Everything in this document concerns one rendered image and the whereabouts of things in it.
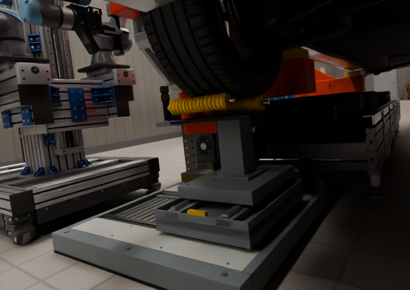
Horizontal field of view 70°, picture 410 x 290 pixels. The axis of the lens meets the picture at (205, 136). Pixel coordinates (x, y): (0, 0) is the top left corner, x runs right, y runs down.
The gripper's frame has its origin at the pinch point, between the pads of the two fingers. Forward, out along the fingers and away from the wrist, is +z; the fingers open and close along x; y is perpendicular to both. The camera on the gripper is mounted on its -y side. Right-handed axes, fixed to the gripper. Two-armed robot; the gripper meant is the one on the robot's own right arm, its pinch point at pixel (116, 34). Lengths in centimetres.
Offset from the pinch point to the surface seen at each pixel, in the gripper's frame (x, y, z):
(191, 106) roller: -32.3, -32.5, 2.4
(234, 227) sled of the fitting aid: -54, -68, -13
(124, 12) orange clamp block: -24.6, -1.5, -16.6
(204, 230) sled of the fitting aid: -43, -71, -13
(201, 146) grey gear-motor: -11, -52, 34
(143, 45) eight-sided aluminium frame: -22.9, -10.3, -8.8
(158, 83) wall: 324, 33, 366
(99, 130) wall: 329, -47, 217
